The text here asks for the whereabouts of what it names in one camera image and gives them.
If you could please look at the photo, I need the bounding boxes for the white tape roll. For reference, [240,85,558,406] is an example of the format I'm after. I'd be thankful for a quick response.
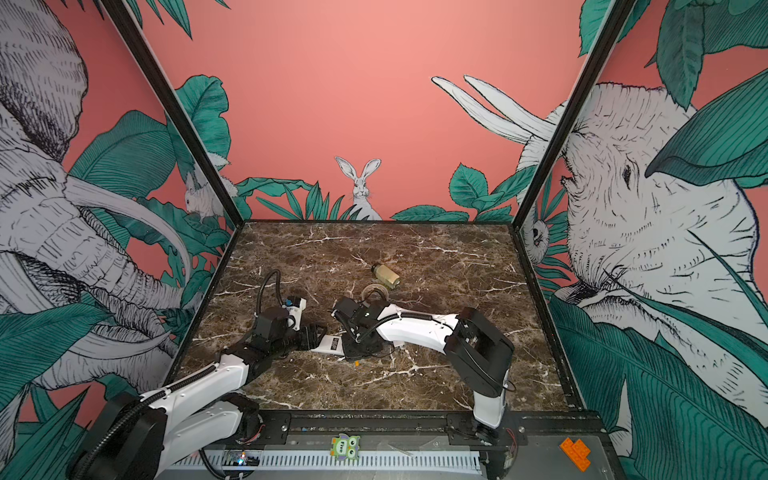
[360,283,389,306]

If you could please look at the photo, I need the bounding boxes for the orange plastic blocks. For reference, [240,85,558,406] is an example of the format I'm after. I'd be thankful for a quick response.
[560,437,591,472]

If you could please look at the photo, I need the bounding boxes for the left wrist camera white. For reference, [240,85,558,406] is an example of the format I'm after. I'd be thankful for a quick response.
[283,296,307,331]

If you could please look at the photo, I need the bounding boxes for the spice jar black lid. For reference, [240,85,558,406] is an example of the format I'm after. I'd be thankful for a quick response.
[371,263,400,289]

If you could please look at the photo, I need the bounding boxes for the white slotted cable duct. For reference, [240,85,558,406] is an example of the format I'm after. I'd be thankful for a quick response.
[207,450,483,474]

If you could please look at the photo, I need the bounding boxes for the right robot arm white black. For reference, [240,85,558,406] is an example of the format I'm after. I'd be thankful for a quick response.
[332,297,514,445]

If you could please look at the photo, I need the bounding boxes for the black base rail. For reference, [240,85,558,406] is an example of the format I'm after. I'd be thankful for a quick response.
[249,410,605,448]

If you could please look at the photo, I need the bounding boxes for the white red remote control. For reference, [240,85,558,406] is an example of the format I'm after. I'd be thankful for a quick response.
[318,335,346,358]

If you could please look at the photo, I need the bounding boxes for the small circuit board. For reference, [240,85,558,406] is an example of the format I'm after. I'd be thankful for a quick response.
[222,450,261,468]

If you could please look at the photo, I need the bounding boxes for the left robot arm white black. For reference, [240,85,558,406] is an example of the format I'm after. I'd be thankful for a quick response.
[66,296,327,479]

